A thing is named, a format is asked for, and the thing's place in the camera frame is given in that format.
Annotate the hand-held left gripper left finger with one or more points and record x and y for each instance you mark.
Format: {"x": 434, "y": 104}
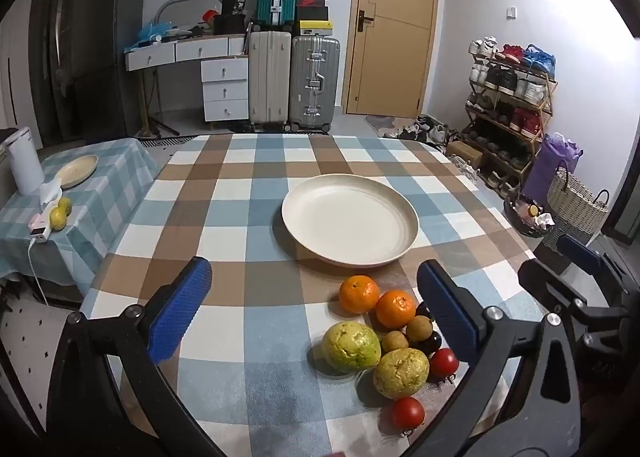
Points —
{"x": 180, "y": 309}

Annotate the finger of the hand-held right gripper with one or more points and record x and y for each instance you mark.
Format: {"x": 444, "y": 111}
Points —
{"x": 545, "y": 282}
{"x": 580, "y": 249}

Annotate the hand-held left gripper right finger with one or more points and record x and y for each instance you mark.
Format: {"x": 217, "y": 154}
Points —
{"x": 447, "y": 312}

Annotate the small brown round fruit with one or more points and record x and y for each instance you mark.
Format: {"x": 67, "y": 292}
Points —
{"x": 419, "y": 328}
{"x": 394, "y": 341}

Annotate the red tomato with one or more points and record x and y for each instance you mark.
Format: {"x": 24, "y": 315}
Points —
{"x": 444, "y": 363}
{"x": 407, "y": 413}

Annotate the yellowish guava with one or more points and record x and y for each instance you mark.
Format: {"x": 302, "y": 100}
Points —
{"x": 401, "y": 372}

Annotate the green guava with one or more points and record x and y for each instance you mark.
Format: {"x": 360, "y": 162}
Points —
{"x": 351, "y": 347}

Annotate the large cream plate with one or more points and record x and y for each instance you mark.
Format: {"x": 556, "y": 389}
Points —
{"x": 350, "y": 217}

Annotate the small dark round fruit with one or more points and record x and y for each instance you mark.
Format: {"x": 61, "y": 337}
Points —
{"x": 431, "y": 343}
{"x": 424, "y": 309}

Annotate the orange mandarin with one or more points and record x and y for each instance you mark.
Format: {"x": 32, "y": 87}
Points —
{"x": 359, "y": 294}
{"x": 396, "y": 308}

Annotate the dark basket with bottles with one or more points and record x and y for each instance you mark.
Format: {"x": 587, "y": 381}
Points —
{"x": 525, "y": 219}

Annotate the purple bag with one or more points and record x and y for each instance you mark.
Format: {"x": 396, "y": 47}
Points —
{"x": 547, "y": 167}

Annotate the pale blue checked cloth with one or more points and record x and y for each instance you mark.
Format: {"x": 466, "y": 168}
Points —
{"x": 100, "y": 217}

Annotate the wooden shoe rack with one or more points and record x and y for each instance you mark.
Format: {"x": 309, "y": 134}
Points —
{"x": 545, "y": 107}

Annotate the cardboard box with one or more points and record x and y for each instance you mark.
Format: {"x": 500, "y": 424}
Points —
{"x": 465, "y": 152}

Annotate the white power strip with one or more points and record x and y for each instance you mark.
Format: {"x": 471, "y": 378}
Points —
{"x": 38, "y": 229}

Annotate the small cream plate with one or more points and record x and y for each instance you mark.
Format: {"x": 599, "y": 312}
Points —
{"x": 75, "y": 172}

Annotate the pile of loose shoes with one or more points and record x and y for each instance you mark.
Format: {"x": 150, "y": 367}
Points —
{"x": 425, "y": 129}

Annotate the grey doormat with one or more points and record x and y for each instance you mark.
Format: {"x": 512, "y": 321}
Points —
{"x": 385, "y": 124}

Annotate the white cylindrical kettle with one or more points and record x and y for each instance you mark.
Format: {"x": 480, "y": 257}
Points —
{"x": 25, "y": 162}

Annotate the white desk with drawers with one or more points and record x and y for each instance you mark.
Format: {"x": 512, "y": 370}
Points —
{"x": 225, "y": 92}

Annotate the cream suitcase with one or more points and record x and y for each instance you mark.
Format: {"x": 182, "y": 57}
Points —
{"x": 270, "y": 82}

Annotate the wooden door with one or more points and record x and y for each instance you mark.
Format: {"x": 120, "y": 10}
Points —
{"x": 395, "y": 62}

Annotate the grey refrigerator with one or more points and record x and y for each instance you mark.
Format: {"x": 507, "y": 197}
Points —
{"x": 100, "y": 62}

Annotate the silver suitcase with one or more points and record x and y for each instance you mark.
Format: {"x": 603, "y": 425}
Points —
{"x": 315, "y": 82}

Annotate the blue plastic bag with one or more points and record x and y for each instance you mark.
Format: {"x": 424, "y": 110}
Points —
{"x": 155, "y": 29}

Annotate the black boxes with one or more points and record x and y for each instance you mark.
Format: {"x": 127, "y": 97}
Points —
{"x": 232, "y": 17}

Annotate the stack of shoeboxes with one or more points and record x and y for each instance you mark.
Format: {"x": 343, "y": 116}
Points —
{"x": 314, "y": 12}

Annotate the white light switch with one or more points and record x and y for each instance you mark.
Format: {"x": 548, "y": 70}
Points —
{"x": 511, "y": 12}

